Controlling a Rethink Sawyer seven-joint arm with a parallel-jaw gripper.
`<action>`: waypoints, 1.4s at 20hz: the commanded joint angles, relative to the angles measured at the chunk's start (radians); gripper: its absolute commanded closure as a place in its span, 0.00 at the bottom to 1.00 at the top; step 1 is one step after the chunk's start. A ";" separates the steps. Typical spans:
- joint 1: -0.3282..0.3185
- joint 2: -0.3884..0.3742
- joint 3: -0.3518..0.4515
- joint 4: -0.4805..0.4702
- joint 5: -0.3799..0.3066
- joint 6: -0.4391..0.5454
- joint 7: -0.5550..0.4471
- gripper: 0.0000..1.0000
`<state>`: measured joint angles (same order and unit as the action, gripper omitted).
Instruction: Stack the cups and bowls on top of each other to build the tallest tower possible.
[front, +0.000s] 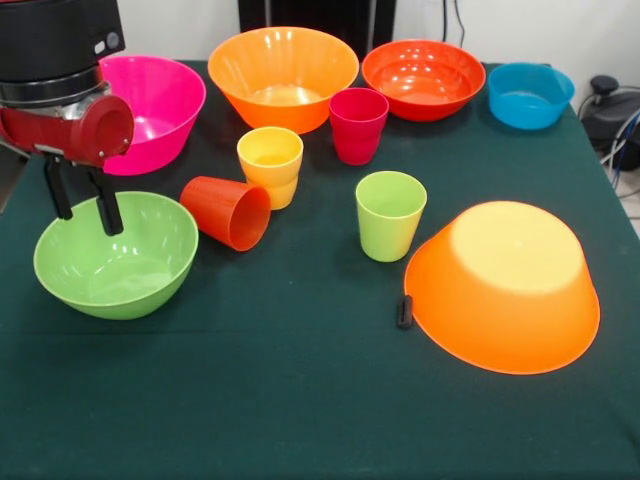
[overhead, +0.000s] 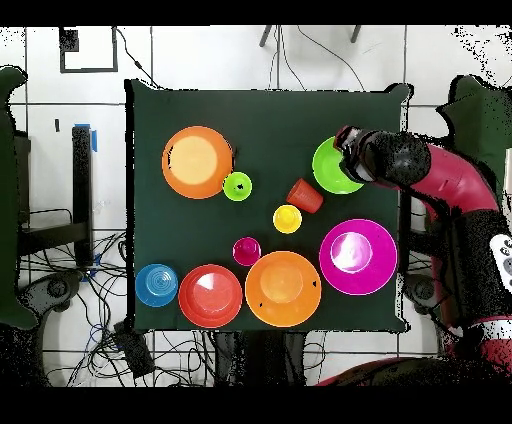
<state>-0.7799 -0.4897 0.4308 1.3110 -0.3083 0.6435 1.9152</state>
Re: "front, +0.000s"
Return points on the red plastic cup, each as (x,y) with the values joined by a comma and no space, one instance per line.
(215,205)

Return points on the small black finger pad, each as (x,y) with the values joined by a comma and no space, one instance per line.
(405,312)

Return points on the dark green tablecloth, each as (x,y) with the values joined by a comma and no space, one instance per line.
(320,410)

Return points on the blue plastic bowl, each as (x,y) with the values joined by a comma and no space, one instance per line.
(530,100)

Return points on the green plastic cup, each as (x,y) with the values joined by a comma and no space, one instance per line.
(390,225)

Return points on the crimson plastic cup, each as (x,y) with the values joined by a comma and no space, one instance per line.
(357,135)

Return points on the green plastic bowl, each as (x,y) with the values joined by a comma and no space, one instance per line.
(130,270)

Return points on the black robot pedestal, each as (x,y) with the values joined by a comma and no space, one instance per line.
(310,15)

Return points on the orange plastic bowl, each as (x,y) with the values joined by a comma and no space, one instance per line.
(500,300)
(282,65)

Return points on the pink plastic bowl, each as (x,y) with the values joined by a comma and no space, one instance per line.
(165,100)

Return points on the red plastic bowl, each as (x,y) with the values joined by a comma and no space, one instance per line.
(425,75)

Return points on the yellow plastic cup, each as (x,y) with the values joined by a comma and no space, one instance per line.
(270,160)

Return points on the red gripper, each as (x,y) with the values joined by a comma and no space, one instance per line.
(65,135)

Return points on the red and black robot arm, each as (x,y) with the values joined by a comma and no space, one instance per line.
(50,40)

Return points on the black office chair base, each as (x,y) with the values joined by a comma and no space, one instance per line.
(607,117)

